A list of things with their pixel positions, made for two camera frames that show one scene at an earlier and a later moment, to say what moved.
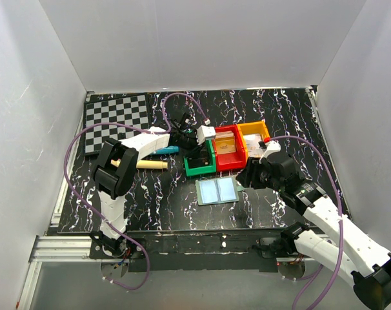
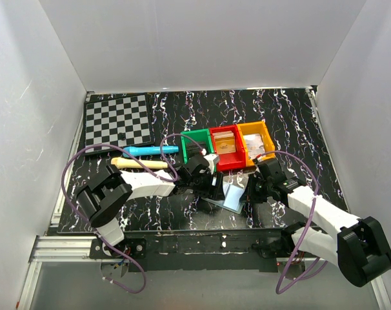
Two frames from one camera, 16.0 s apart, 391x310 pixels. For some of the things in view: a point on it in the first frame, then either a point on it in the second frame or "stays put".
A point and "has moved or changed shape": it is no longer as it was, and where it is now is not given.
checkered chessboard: [131, 110] stays put
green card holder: [217, 190] has moved or changed shape
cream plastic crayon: [151, 165] stays put
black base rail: [251, 250] stays put
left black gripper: [197, 152] to [217, 186]
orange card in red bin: [225, 142] stays put
